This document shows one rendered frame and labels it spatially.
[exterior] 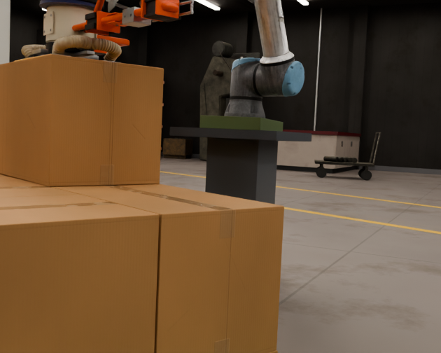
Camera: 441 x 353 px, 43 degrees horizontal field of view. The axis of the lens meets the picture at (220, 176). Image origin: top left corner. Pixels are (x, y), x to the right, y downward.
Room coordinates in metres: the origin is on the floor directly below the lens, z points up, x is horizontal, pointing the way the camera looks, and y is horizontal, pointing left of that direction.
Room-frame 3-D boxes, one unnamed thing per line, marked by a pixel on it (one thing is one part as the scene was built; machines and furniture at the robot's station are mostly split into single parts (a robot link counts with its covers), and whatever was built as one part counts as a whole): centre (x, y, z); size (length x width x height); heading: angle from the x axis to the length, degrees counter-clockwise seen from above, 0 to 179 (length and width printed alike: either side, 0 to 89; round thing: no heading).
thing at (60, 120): (2.07, 0.55, 0.74); 0.60 x 0.40 x 0.40; 39
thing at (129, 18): (1.73, 0.27, 1.06); 0.07 x 0.07 x 0.04; 39
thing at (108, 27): (1.89, 0.41, 1.07); 0.10 x 0.08 x 0.06; 129
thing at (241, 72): (2.62, -0.11, 0.99); 0.17 x 0.15 x 0.18; 53
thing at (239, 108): (2.63, -0.10, 0.85); 0.19 x 0.19 x 0.10
